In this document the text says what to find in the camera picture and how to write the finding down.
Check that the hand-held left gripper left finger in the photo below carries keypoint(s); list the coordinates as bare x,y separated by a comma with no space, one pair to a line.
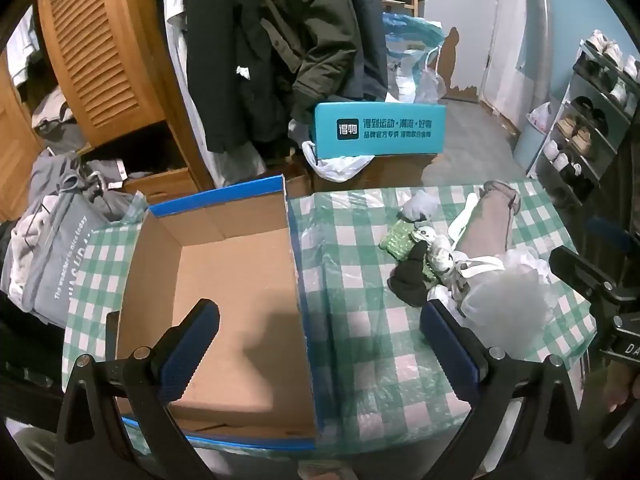
192,350

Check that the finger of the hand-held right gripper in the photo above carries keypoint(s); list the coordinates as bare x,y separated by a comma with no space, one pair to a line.
610,235
580,272

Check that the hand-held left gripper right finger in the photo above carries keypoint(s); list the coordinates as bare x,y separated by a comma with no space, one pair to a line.
450,350

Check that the cardboard box with blue outside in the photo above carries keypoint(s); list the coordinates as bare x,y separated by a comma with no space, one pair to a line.
235,310

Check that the grey plush slipper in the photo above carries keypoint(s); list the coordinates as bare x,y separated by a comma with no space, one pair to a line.
492,220

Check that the green glittery scouring cloth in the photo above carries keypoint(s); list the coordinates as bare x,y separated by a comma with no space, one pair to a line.
395,240

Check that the person's right hand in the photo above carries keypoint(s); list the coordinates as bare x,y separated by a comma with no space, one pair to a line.
620,390

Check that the white mesh bath sponge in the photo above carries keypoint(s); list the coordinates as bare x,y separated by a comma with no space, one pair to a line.
505,305

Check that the black sock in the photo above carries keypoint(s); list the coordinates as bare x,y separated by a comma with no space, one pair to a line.
407,280

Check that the white patterned socks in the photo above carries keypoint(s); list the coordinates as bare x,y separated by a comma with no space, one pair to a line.
442,260

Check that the green checked tablecloth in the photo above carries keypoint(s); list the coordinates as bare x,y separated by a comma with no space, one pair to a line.
360,360

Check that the group of shoes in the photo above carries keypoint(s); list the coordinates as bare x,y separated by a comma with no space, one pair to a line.
580,135

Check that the light green insole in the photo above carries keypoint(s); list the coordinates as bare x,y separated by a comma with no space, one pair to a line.
462,222

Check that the grey shoe rack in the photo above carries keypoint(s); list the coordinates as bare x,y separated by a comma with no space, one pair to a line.
575,110

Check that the pink plastic bag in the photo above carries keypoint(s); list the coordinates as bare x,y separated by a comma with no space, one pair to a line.
539,117

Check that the light blue sock ball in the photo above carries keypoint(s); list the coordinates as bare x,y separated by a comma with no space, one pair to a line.
420,206

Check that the grey tote bag with clothes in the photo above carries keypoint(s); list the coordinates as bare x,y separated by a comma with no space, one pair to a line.
55,250

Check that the white plastic bag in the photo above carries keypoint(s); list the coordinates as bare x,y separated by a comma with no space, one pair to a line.
340,167

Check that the white door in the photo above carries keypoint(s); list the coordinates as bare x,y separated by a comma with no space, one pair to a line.
505,35

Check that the teal shoe box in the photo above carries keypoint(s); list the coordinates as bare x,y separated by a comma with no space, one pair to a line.
380,130

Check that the blue plastic bag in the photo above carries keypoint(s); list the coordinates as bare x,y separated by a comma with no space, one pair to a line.
405,60

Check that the dark green jacket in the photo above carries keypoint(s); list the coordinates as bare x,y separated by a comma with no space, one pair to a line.
260,50

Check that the wooden wardrobe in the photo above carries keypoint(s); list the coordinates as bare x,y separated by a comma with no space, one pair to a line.
100,50

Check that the white shirt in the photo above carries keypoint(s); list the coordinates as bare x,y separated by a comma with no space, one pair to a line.
175,35

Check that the navy coat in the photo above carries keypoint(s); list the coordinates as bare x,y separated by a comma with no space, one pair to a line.
367,25

